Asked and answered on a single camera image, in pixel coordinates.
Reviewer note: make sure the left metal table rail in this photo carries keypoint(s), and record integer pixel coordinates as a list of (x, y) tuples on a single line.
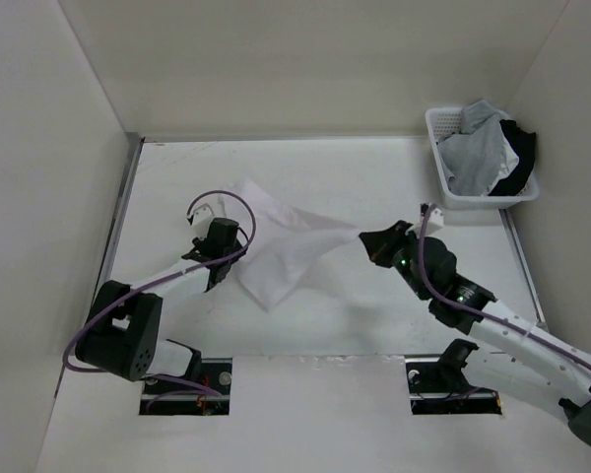
[(135, 142)]

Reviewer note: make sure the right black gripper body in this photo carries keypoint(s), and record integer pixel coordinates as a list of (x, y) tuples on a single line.
[(401, 262)]

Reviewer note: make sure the metal table rail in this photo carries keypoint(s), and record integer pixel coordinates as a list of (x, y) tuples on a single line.
[(135, 142), (522, 264)]

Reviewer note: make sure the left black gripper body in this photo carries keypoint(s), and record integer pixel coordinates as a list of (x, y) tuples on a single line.
[(234, 250)]

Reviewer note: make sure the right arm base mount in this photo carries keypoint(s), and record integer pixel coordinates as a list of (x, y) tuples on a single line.
[(437, 385)]

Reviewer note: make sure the grey tank top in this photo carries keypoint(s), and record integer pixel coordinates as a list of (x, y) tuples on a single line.
[(471, 156)]

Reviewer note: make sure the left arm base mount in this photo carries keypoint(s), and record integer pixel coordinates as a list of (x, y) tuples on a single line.
[(208, 396)]

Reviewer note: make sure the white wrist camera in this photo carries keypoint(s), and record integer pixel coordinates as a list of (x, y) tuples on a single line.
[(431, 220), (201, 218)]

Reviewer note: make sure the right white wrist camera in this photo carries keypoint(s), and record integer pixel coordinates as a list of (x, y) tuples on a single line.
[(431, 220)]

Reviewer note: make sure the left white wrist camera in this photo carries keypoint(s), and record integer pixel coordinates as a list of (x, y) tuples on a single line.
[(201, 218)]

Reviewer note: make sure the black tank top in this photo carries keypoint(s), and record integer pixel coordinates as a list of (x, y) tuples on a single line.
[(524, 145)]

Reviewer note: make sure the white tank top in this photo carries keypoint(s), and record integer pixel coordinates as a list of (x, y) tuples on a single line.
[(509, 161)]

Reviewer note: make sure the pale pink tank top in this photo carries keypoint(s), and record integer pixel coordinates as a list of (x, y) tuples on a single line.
[(287, 242)]

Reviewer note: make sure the right metal table rail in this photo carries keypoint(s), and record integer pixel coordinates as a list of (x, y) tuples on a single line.
[(522, 264)]

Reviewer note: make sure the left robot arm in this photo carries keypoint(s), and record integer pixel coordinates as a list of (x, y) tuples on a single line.
[(122, 333)]

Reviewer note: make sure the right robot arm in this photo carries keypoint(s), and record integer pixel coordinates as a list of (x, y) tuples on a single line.
[(499, 349)]

